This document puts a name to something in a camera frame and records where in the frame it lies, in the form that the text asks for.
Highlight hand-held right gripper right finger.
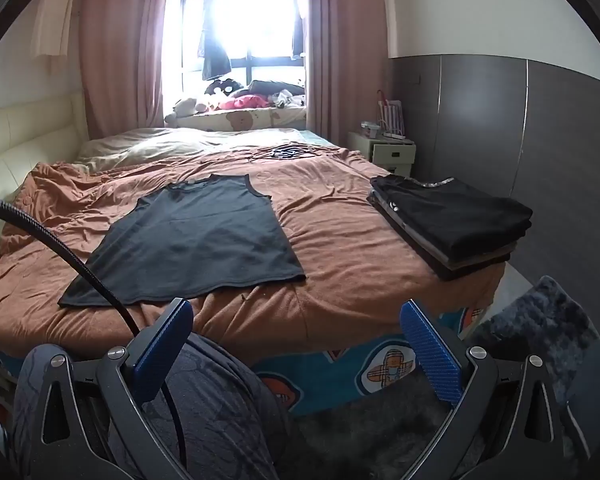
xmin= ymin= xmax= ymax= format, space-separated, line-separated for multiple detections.
xmin=400 ymin=300 xmax=581 ymax=480

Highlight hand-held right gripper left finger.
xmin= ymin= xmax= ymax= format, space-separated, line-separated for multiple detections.
xmin=39 ymin=298 xmax=197 ymax=480

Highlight black tank top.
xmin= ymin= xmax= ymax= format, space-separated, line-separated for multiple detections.
xmin=57 ymin=174 xmax=307 ymax=309

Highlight stack of folded dark clothes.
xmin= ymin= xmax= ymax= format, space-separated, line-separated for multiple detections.
xmin=366 ymin=176 xmax=533 ymax=282

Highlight person's grey patterned pants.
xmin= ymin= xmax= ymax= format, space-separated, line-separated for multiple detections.
xmin=10 ymin=332 xmax=296 ymax=480

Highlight teal printed bedsheet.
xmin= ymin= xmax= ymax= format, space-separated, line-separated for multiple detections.
xmin=250 ymin=310 xmax=481 ymax=416

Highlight grey fluffy rug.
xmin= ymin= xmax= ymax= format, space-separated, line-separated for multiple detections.
xmin=290 ymin=275 xmax=600 ymax=480

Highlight orange blanket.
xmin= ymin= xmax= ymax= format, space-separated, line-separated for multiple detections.
xmin=0 ymin=147 xmax=511 ymax=361

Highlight beige duvet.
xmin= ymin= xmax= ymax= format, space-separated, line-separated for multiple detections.
xmin=75 ymin=127 xmax=341 ymax=173

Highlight white nightstand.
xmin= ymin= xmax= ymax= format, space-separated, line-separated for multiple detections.
xmin=347 ymin=131 xmax=416 ymax=178

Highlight white plush toy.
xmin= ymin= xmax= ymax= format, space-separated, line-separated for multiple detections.
xmin=165 ymin=97 xmax=208 ymax=126

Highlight bear print window cushion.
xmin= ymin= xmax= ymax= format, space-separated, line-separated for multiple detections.
xmin=172 ymin=107 xmax=308 ymax=133

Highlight pink striped bag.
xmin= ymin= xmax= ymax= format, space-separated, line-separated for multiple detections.
xmin=377 ymin=100 xmax=406 ymax=136

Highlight cream padded headboard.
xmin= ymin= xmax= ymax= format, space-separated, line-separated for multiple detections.
xmin=0 ymin=91 xmax=88 ymax=261

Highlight red cloth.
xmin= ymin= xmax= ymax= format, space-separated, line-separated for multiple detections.
xmin=217 ymin=94 xmax=276 ymax=111

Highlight black plush toy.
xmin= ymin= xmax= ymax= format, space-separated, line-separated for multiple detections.
xmin=205 ymin=77 xmax=246 ymax=98

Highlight dark hanging garment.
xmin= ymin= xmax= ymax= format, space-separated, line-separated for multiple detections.
xmin=200 ymin=0 xmax=233 ymax=81

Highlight pink curtain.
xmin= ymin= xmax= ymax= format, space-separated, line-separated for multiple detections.
xmin=77 ymin=0 xmax=173 ymax=138
xmin=300 ymin=0 xmax=396 ymax=148

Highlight window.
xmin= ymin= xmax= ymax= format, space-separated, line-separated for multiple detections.
xmin=162 ymin=0 xmax=308 ymax=111

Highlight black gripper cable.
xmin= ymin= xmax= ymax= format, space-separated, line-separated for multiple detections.
xmin=0 ymin=191 xmax=188 ymax=480

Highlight thin black cable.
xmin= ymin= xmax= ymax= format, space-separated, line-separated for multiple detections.
xmin=250 ymin=144 xmax=316 ymax=161

